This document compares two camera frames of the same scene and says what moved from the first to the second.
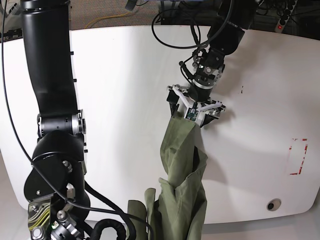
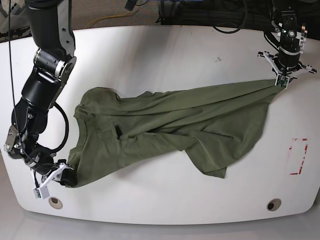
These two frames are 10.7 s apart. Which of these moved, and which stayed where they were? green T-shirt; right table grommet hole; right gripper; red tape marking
Moved: green T-shirt; right gripper
Stayed: right table grommet hole; red tape marking
